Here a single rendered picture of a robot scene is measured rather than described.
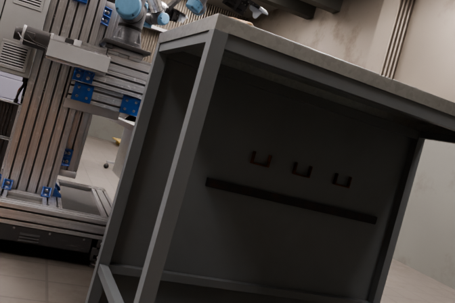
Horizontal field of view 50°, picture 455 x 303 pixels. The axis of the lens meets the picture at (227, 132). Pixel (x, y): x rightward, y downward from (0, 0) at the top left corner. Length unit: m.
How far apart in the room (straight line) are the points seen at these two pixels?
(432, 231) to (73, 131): 3.51
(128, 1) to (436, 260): 3.68
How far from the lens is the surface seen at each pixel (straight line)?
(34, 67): 2.56
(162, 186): 1.88
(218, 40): 1.27
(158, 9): 3.10
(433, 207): 5.07
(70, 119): 2.57
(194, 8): 2.31
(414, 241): 5.18
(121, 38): 2.40
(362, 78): 1.48
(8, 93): 7.33
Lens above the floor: 0.76
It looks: level
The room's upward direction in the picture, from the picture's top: 15 degrees clockwise
